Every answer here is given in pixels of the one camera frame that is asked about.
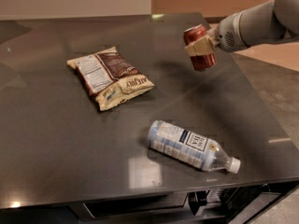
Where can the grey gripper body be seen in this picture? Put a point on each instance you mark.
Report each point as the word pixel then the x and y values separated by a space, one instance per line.
pixel 226 36

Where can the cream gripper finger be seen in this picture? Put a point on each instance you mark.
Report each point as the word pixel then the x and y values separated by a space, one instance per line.
pixel 201 46

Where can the red coke can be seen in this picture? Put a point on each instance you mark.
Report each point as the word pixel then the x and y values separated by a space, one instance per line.
pixel 199 63

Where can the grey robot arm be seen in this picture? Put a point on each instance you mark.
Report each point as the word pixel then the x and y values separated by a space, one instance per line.
pixel 273 22

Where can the clear plastic water bottle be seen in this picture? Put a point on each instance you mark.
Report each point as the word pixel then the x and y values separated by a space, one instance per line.
pixel 192 148

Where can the brown and cream chip bag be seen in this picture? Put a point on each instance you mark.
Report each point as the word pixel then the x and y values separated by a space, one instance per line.
pixel 109 78

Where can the dark drawer unit under table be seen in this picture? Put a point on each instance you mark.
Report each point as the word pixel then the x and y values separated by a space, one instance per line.
pixel 211 206

